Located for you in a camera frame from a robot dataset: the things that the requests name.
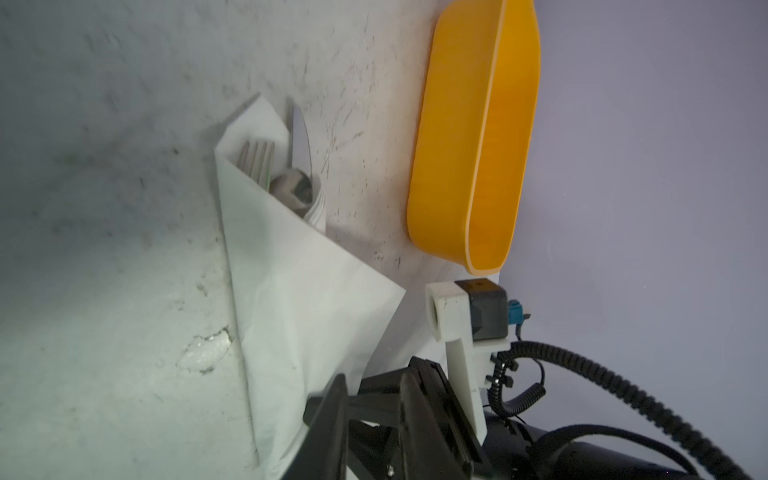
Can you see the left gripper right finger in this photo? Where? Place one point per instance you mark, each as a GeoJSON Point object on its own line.
{"type": "Point", "coordinates": [425, 453]}

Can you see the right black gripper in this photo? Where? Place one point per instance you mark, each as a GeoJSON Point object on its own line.
{"type": "Point", "coordinates": [506, 446]}

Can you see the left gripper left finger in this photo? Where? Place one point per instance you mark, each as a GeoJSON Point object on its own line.
{"type": "Point", "coordinates": [323, 453]}

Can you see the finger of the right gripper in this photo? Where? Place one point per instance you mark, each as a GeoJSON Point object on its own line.
{"type": "Point", "coordinates": [374, 451]}

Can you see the white paper napkin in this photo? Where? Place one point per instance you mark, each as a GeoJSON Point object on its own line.
{"type": "Point", "coordinates": [307, 310]}

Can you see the silver spoon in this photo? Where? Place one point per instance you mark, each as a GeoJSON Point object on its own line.
{"type": "Point", "coordinates": [293, 188]}

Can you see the silver knife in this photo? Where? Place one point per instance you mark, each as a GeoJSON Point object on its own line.
{"type": "Point", "coordinates": [300, 143]}

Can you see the silver fork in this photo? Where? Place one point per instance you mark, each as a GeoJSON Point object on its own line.
{"type": "Point", "coordinates": [256, 160]}

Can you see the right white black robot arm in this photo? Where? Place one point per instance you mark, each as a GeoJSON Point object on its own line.
{"type": "Point", "coordinates": [687, 449]}

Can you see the yellow plastic tray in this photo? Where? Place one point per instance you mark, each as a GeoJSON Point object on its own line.
{"type": "Point", "coordinates": [475, 128]}

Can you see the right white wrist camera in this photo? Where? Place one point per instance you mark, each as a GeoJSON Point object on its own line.
{"type": "Point", "coordinates": [471, 318]}

